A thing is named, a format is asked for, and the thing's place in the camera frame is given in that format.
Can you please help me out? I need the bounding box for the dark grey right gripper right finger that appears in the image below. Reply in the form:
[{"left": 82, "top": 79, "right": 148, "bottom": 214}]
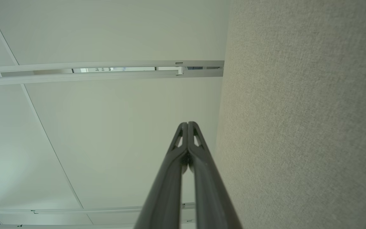
[{"left": 188, "top": 121, "right": 243, "bottom": 229}]

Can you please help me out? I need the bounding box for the white metal partition rail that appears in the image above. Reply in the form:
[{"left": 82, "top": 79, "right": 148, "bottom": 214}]
[
  {"left": 0, "top": 60, "right": 225, "bottom": 87},
  {"left": 0, "top": 203, "right": 197, "bottom": 229}
]

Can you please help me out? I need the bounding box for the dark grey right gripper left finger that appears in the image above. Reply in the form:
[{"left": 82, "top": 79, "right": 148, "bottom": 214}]
[{"left": 134, "top": 122, "right": 188, "bottom": 229}]

